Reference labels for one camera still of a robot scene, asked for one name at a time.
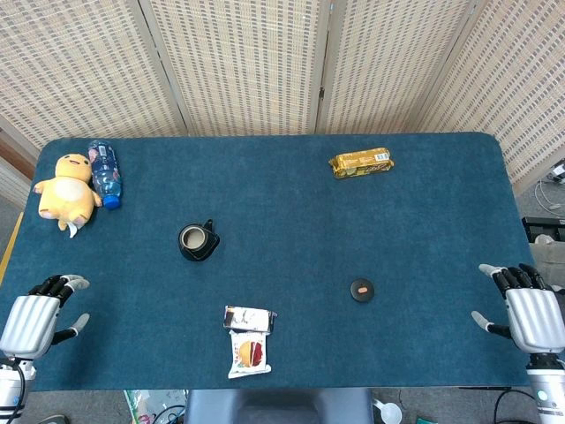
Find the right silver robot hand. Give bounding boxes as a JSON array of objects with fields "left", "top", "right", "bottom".
[{"left": 471, "top": 263, "right": 565, "bottom": 354}]

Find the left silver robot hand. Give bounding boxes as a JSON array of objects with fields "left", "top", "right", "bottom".
[{"left": 0, "top": 273, "right": 92, "bottom": 360}]

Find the black teapot lid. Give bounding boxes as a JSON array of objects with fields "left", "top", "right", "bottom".
[{"left": 350, "top": 277, "right": 376, "bottom": 303}]

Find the black teapot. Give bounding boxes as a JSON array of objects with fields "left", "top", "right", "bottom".
[{"left": 177, "top": 218, "right": 221, "bottom": 262}]

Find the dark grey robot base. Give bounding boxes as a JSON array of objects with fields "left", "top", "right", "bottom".
[{"left": 183, "top": 388, "right": 375, "bottom": 424}]

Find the black equipment box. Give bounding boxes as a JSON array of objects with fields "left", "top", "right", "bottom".
[{"left": 522, "top": 216, "right": 565, "bottom": 248}]

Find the colourful plastic bag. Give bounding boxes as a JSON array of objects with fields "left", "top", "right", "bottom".
[{"left": 123, "top": 388, "right": 189, "bottom": 424}]

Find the yellow plush toy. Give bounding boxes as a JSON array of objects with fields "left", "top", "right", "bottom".
[{"left": 33, "top": 153, "right": 103, "bottom": 239}]

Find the blue water bottle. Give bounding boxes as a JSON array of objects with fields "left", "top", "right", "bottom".
[{"left": 87, "top": 139, "right": 124, "bottom": 210}]

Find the white plastic scoop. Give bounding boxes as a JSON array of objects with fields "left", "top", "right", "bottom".
[{"left": 372, "top": 398, "right": 403, "bottom": 424}]

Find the rose cake snack packet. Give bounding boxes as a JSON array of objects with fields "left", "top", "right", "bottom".
[{"left": 227, "top": 329, "right": 272, "bottom": 380}]

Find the gold snack package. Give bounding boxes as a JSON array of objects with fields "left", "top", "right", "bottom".
[{"left": 328, "top": 147, "right": 396, "bottom": 180}]

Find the blue table cloth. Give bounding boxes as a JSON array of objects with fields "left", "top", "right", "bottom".
[{"left": 0, "top": 132, "right": 562, "bottom": 392}]

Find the woven bamboo folding screen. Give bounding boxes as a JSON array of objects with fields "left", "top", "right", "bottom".
[{"left": 0, "top": 0, "right": 565, "bottom": 191}]

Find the black floor cable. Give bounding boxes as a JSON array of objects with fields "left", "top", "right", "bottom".
[{"left": 493, "top": 388, "right": 542, "bottom": 424}]

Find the white floor cable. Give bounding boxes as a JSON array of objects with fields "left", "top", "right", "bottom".
[{"left": 534, "top": 176, "right": 565, "bottom": 217}]

